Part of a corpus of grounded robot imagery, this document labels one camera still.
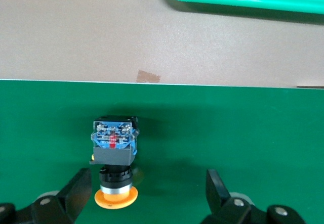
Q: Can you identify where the green conveyor belt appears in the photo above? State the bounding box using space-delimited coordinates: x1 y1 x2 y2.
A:
0 78 324 224

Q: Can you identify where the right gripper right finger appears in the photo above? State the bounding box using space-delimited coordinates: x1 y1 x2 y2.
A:
199 168 304 224

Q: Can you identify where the yellow push button switch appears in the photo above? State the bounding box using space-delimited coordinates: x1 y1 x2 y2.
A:
89 115 139 209

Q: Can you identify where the brown tape piece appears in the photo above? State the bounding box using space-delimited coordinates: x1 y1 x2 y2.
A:
136 69 161 83

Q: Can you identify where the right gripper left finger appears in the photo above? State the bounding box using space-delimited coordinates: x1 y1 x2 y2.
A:
0 167 92 224

